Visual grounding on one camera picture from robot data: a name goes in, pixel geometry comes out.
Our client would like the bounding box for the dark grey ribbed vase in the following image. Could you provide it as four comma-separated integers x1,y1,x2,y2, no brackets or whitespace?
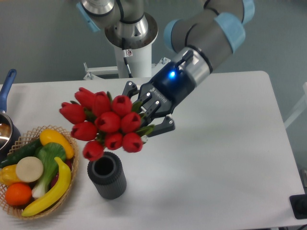
87,151,127,200

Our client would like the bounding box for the blue handled saucepan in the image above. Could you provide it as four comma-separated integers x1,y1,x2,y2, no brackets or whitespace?
0,69,21,161

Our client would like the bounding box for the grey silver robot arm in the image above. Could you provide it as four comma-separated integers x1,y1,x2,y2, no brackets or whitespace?
76,0,255,137

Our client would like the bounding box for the black device at edge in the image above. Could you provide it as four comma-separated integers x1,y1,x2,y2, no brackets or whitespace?
289,194,307,219

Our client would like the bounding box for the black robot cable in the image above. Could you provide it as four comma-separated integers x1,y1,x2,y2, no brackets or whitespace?
120,38,133,79

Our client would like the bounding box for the green bok choy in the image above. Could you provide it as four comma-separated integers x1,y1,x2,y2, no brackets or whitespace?
32,142,66,199

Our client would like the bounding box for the yellow banana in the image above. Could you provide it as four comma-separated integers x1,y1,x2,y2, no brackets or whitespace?
22,157,71,217

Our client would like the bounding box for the red tulip bouquet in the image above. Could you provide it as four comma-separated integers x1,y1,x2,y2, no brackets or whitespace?
59,87,154,161

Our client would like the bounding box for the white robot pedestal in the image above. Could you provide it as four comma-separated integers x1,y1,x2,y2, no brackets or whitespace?
83,44,170,80

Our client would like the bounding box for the red fruit under banana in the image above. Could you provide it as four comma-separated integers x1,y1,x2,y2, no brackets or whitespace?
49,160,72,189

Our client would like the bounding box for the orange fruit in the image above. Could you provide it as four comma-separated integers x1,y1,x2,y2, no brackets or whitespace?
5,183,32,206

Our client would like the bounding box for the beige round slice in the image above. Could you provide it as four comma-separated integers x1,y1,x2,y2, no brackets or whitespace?
15,157,44,183

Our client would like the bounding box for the yellow bell pepper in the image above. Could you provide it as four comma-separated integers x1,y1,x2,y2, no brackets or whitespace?
0,164,22,186

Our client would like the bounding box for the yellow squash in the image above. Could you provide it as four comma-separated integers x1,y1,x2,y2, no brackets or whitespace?
39,129,74,159

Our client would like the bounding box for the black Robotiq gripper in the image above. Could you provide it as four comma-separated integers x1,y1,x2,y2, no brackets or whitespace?
122,61,195,143

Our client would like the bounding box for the woven wicker basket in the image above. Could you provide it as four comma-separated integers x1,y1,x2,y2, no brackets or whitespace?
0,125,79,220

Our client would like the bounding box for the white metal frame right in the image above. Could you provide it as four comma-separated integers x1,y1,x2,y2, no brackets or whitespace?
284,82,307,129

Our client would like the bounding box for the green cucumber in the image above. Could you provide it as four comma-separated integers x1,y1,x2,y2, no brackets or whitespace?
0,139,42,169

